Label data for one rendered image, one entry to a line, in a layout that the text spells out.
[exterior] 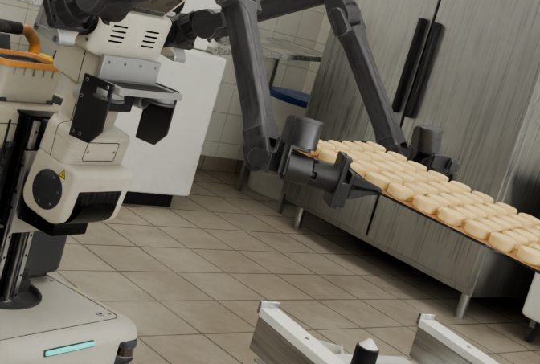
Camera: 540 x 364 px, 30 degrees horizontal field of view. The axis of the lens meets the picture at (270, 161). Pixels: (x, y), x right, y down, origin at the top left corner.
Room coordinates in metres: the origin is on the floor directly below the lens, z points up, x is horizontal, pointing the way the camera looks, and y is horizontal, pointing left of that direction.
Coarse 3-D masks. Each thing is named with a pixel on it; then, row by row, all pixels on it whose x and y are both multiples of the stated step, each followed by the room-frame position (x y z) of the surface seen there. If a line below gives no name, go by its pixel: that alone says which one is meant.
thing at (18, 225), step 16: (32, 160) 2.59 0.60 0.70; (16, 192) 2.62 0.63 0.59; (80, 192) 2.49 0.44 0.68; (96, 192) 2.54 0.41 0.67; (112, 192) 2.59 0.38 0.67; (16, 208) 2.58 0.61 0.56; (80, 208) 2.49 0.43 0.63; (96, 208) 2.53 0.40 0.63; (112, 208) 2.59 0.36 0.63; (16, 224) 2.59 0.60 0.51; (32, 224) 2.56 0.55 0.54; (48, 224) 2.53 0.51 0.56; (64, 224) 2.55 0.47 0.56; (80, 224) 2.61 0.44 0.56
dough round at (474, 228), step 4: (468, 220) 1.88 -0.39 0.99; (472, 220) 1.90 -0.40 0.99; (468, 224) 1.86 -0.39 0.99; (472, 224) 1.86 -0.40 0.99; (476, 224) 1.87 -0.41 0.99; (480, 224) 1.88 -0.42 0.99; (464, 228) 1.87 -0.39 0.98; (468, 228) 1.86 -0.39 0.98; (472, 228) 1.86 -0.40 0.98; (476, 228) 1.85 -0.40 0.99; (480, 228) 1.85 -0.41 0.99; (484, 228) 1.86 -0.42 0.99; (488, 228) 1.87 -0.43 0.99; (468, 232) 1.86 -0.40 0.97; (472, 232) 1.86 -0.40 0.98; (476, 232) 1.85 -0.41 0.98; (480, 232) 1.85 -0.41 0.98; (484, 232) 1.85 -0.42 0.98; (488, 232) 1.86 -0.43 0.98; (476, 236) 1.86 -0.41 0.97; (480, 236) 1.85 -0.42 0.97; (484, 236) 1.86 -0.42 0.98; (488, 236) 1.86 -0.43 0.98
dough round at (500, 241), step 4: (492, 232) 1.86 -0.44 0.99; (496, 232) 1.86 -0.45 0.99; (492, 236) 1.84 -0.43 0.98; (496, 236) 1.83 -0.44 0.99; (500, 236) 1.84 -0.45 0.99; (504, 236) 1.85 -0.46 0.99; (508, 236) 1.87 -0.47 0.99; (488, 240) 1.85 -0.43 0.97; (492, 240) 1.84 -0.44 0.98; (496, 240) 1.83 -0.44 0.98; (500, 240) 1.83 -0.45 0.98; (504, 240) 1.83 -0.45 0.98; (508, 240) 1.83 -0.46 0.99; (512, 240) 1.84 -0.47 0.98; (492, 244) 1.83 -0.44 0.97; (496, 244) 1.83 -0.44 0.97; (500, 244) 1.82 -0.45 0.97; (504, 244) 1.82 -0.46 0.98; (508, 244) 1.82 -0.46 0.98; (512, 244) 1.83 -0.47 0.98; (500, 248) 1.82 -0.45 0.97; (504, 248) 1.82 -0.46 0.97; (508, 248) 1.83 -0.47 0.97; (512, 248) 1.83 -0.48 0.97
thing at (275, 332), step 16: (272, 304) 1.31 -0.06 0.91; (272, 320) 1.27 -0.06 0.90; (288, 320) 1.28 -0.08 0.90; (256, 336) 1.29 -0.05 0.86; (272, 336) 1.26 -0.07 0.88; (288, 336) 1.24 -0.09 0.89; (304, 336) 1.24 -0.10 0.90; (256, 352) 1.28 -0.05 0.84; (272, 352) 1.26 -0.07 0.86; (288, 352) 1.23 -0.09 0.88; (304, 352) 1.20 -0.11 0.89; (320, 352) 1.19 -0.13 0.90
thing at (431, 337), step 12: (420, 324) 1.46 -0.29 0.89; (432, 324) 1.45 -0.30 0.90; (420, 336) 1.45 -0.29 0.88; (432, 336) 1.44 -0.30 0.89; (444, 336) 1.41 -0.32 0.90; (456, 336) 1.43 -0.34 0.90; (420, 348) 1.45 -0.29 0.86; (432, 348) 1.43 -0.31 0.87; (444, 348) 1.41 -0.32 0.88; (456, 348) 1.39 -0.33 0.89; (468, 348) 1.39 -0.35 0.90; (420, 360) 1.44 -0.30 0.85; (432, 360) 1.42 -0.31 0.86; (444, 360) 1.40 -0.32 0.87; (456, 360) 1.39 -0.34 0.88; (468, 360) 1.37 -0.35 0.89; (480, 360) 1.35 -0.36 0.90; (492, 360) 1.36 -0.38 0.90
